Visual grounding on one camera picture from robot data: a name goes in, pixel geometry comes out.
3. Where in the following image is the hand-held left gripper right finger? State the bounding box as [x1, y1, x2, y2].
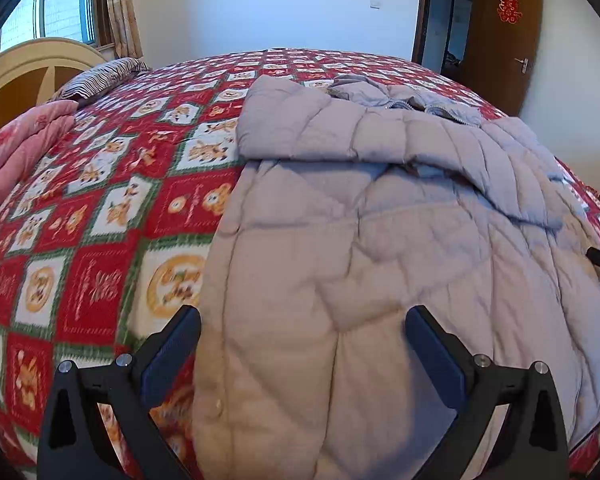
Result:
[404, 304, 571, 480]

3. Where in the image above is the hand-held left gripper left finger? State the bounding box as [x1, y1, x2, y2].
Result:
[37, 305, 203, 480]

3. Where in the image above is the lavender quilted puffer jacket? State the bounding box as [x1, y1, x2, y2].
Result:
[192, 74, 600, 480]

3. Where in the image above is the red patterned bed blanket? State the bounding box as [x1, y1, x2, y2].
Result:
[0, 49, 600, 480]

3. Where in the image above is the brown wooden door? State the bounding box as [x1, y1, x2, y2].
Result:
[467, 0, 543, 117]

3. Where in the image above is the pink folded quilt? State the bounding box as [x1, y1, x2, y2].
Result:
[0, 100, 81, 233]

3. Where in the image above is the red paper door decoration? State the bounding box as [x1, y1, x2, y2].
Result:
[496, 0, 523, 23]

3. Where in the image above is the striped pillow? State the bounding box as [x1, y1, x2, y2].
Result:
[55, 57, 153, 103]

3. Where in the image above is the cream wooden headboard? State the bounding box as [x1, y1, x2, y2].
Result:
[0, 37, 108, 133]

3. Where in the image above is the beige floral curtain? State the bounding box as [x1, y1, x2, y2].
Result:
[102, 0, 143, 58]

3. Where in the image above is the window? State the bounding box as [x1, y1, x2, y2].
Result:
[0, 0, 106, 53]

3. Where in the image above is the brown door frame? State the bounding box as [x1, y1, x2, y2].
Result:
[412, 0, 488, 81]

